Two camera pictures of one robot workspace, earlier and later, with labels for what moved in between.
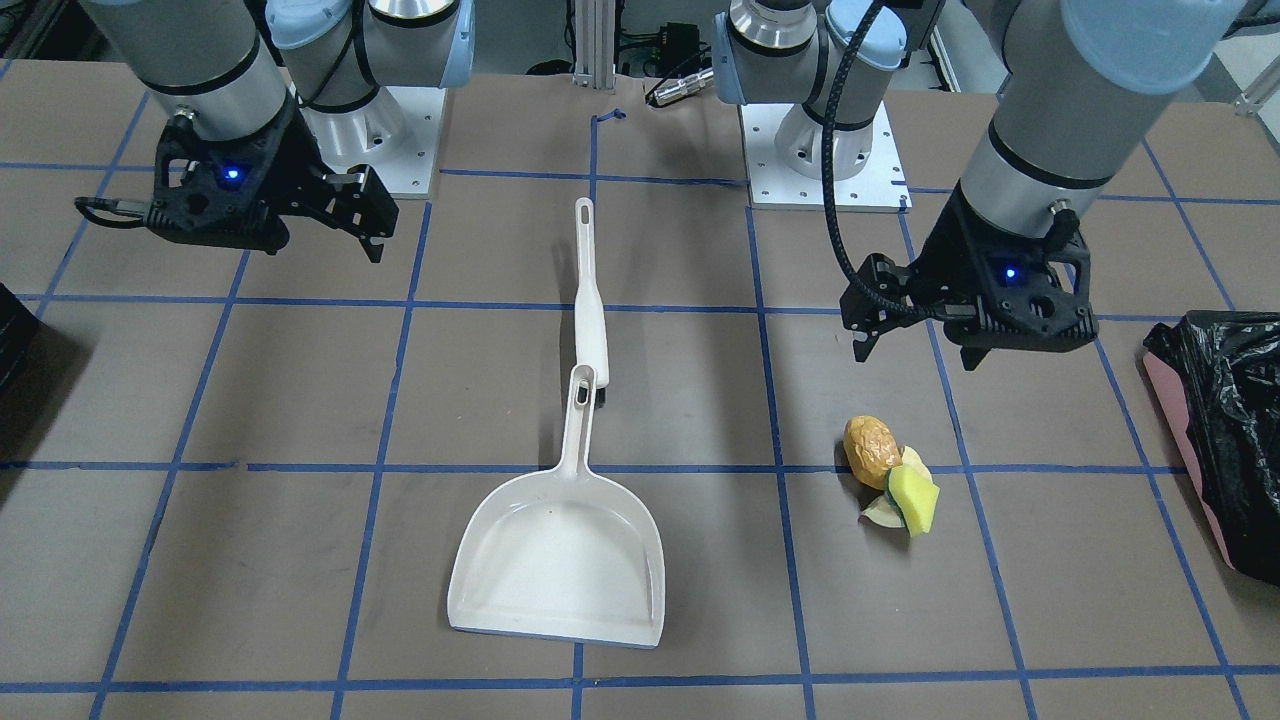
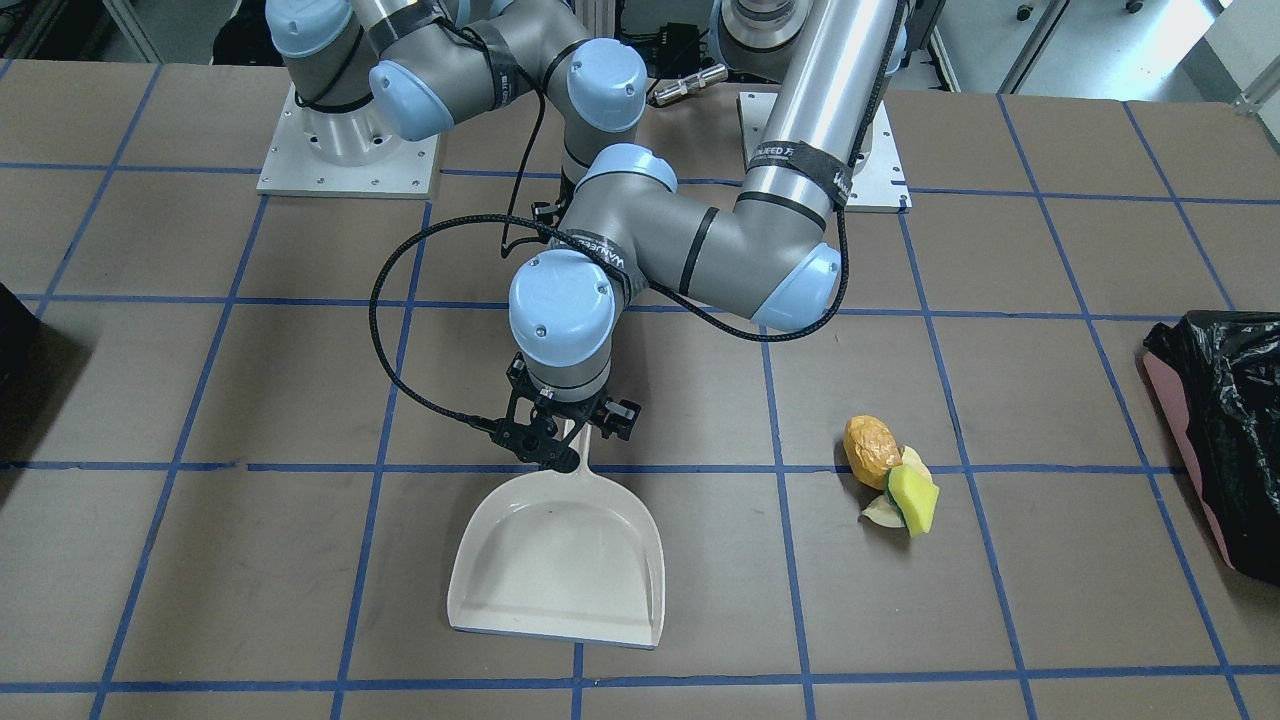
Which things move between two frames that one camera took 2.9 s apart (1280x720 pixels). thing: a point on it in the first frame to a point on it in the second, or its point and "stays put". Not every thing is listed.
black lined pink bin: [1219, 371] stays put
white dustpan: [569, 553] stays put
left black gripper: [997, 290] to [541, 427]
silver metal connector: [683, 87] stays put
